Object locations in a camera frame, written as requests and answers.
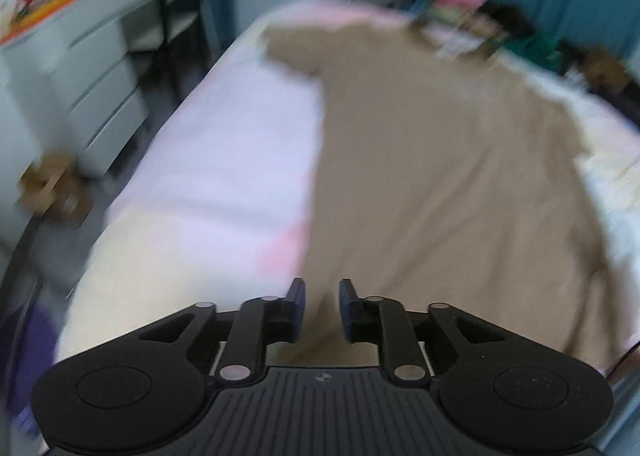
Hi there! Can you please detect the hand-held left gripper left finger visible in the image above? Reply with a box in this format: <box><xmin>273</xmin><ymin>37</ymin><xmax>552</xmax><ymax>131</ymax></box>
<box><xmin>137</xmin><ymin>278</ymin><xmax>307</xmax><ymax>383</ymax></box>

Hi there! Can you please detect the cardboard box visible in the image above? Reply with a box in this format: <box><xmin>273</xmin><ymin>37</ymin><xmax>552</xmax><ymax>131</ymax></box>
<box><xmin>17</xmin><ymin>150</ymin><xmax>95</xmax><ymax>223</ymax></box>

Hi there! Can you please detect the tan printed t-shirt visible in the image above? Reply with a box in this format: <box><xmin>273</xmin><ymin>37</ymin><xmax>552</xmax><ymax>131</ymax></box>
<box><xmin>262</xmin><ymin>16</ymin><xmax>626</xmax><ymax>368</ymax></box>

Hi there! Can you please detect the beige chair black frame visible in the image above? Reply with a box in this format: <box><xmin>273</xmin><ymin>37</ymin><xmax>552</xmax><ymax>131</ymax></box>
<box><xmin>125</xmin><ymin>0</ymin><xmax>223</xmax><ymax>104</ymax></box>

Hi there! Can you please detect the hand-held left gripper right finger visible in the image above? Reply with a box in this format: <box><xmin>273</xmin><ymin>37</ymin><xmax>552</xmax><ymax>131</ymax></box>
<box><xmin>339</xmin><ymin>278</ymin><xmax>507</xmax><ymax>383</ymax></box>

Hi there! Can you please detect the bed with pastel sheet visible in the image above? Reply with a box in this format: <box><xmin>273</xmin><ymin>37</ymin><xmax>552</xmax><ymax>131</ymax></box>
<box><xmin>55</xmin><ymin>0</ymin><xmax>640</xmax><ymax>379</ymax></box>

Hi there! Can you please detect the green garment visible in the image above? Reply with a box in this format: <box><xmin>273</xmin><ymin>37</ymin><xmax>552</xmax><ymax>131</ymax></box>
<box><xmin>502</xmin><ymin>33</ymin><xmax>563</xmax><ymax>72</ymax></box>

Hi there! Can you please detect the orange red packet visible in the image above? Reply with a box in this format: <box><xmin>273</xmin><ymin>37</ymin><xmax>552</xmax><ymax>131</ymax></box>
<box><xmin>0</xmin><ymin>0</ymin><xmax>87</xmax><ymax>45</ymax></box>

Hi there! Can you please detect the brown paper bag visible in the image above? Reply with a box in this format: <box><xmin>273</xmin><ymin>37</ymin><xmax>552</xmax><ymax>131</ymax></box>
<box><xmin>581</xmin><ymin>48</ymin><xmax>632</xmax><ymax>92</ymax></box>

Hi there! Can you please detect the white drawer desk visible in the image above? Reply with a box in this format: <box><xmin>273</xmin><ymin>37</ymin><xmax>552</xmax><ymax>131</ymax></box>
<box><xmin>0</xmin><ymin>0</ymin><xmax>153</xmax><ymax>179</ymax></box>

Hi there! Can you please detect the black garment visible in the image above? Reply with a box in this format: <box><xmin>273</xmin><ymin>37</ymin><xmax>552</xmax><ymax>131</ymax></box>
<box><xmin>467</xmin><ymin>0</ymin><xmax>537</xmax><ymax>45</ymax></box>

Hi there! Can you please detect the purple cloth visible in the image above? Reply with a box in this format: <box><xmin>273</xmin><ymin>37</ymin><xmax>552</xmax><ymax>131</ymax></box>
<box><xmin>0</xmin><ymin>306</ymin><xmax>62</xmax><ymax>439</ymax></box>

